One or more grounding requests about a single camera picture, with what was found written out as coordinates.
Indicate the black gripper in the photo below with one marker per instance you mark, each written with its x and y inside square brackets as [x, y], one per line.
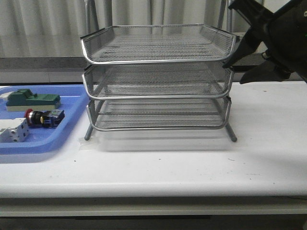
[283, 32]

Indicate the red emergency stop push button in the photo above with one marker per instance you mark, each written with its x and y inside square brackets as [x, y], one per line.
[46, 119]

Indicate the blue plastic tray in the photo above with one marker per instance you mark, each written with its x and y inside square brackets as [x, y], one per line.
[40, 139]

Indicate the mesh tray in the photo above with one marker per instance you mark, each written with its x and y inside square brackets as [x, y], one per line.
[158, 80]
[158, 114]
[132, 44]

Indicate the green and beige switch block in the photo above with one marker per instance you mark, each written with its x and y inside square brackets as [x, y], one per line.
[24, 99]

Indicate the white circuit breaker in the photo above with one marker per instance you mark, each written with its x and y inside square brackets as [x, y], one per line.
[13, 130]

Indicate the white curtain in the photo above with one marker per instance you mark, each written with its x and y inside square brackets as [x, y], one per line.
[67, 17]

